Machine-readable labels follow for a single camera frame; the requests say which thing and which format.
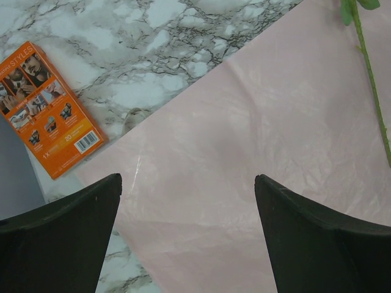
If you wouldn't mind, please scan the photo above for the orange cardboard box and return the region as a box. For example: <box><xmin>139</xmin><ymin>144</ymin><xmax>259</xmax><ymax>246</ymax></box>
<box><xmin>1</xmin><ymin>41</ymin><xmax>108</xmax><ymax>179</ymax></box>

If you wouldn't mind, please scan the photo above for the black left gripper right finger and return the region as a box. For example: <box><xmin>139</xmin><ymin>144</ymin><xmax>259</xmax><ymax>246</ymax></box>
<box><xmin>255</xmin><ymin>175</ymin><xmax>390</xmax><ymax>292</ymax></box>

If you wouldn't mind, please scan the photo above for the pink flower bouquet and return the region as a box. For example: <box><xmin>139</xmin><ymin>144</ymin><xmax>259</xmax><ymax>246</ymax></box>
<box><xmin>340</xmin><ymin>0</ymin><xmax>390</xmax><ymax>167</ymax></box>

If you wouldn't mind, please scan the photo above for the cream ribbon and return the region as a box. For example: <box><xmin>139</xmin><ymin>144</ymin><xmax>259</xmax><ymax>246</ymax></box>
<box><xmin>122</xmin><ymin>107</ymin><xmax>147</xmax><ymax>135</ymax></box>

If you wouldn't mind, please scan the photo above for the pink wrapping paper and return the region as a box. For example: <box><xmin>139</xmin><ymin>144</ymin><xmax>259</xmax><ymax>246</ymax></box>
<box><xmin>77</xmin><ymin>1</ymin><xmax>390</xmax><ymax>292</ymax></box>

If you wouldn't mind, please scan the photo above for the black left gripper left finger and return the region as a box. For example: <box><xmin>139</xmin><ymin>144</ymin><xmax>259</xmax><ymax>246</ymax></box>
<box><xmin>1</xmin><ymin>173</ymin><xmax>122</xmax><ymax>292</ymax></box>

